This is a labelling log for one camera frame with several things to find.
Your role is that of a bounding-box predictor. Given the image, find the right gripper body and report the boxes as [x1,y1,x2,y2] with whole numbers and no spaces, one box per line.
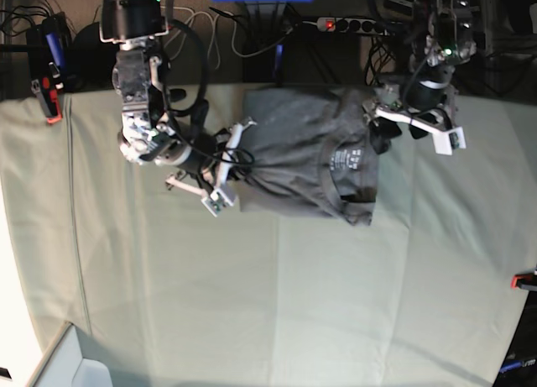
[165,118,257,198]

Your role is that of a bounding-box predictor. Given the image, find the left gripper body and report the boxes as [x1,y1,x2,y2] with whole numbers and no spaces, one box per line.
[362,85,460,137]

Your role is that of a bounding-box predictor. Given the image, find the dark grey t-shirt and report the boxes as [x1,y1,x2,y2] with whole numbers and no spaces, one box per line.
[237,87,379,226]

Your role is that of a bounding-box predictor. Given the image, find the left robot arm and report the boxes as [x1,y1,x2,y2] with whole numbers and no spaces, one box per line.
[362,0,477,155]

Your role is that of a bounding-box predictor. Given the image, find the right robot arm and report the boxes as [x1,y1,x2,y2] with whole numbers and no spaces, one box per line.
[100,0,255,212]

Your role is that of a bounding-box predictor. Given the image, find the white power strip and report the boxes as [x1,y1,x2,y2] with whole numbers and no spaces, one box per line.
[315,17,390,37]

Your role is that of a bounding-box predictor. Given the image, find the black round floor base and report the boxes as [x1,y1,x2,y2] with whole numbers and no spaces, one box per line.
[66,22,118,92]

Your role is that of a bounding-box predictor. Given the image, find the red clamp right edge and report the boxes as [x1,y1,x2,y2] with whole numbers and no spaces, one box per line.
[511,271,537,292]

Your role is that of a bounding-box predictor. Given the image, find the red clamp edge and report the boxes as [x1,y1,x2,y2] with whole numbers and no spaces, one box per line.
[31,76,63,125]
[511,271,537,292]

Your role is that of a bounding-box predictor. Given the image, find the pale green table cloth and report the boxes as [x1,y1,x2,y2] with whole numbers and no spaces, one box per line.
[1,92,536,386]

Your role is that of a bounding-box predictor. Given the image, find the red clamp left edge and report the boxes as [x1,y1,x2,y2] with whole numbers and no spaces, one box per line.
[31,76,63,125]

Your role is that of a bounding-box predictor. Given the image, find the grey plastic bin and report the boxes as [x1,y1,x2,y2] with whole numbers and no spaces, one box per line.
[26,322,113,387]

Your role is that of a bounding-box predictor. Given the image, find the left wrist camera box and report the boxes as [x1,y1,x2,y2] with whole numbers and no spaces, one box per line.
[432,127,467,155]

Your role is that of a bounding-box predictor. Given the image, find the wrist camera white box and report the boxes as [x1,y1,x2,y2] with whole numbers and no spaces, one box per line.
[201,186,237,217]

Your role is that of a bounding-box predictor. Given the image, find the white cable on floor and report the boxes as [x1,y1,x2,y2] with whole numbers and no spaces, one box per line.
[167,7,278,71]

